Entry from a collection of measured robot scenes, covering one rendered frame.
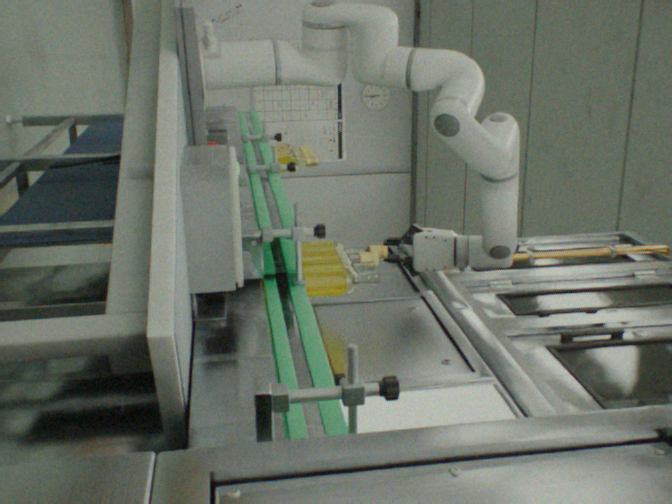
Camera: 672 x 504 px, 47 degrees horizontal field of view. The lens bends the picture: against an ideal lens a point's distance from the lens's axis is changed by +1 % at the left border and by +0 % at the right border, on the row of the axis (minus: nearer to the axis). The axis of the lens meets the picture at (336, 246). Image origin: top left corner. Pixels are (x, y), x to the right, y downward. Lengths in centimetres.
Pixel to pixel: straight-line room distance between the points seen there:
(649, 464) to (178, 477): 39
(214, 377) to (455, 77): 80
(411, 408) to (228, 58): 78
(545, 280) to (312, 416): 122
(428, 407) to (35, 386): 79
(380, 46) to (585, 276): 98
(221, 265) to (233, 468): 68
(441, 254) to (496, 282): 34
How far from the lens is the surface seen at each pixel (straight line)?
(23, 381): 171
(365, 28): 157
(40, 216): 181
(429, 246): 182
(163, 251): 107
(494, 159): 155
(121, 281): 110
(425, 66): 156
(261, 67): 160
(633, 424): 75
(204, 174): 126
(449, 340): 169
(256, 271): 150
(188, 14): 144
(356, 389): 90
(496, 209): 168
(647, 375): 174
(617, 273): 227
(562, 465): 70
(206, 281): 131
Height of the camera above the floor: 82
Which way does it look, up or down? 8 degrees up
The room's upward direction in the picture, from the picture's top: 87 degrees clockwise
